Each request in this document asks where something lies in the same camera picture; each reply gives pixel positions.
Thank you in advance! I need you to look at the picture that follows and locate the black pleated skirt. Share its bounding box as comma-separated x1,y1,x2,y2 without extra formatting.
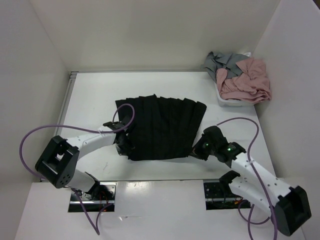
115,95,207,161

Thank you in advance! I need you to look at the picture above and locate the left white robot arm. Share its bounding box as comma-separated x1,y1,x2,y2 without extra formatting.
35,121,133,200

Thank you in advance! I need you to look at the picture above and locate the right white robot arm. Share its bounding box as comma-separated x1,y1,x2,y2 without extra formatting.
192,126,312,237

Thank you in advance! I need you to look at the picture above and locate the white laundry basket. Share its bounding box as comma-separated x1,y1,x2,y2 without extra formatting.
214,51,253,108

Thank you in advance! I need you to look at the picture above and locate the pink skirt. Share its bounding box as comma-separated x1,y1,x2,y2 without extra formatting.
216,57,272,104

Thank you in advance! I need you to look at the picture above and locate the grey skirt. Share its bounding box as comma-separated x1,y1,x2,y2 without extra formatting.
201,51,249,83

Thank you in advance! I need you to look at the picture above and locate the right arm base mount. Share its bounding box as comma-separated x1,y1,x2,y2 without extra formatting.
203,179,251,211

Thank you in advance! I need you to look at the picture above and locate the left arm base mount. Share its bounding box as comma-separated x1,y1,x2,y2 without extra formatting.
68,182,117,213

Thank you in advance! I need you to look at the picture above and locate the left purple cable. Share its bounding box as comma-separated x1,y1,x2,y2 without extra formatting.
19,103,137,236

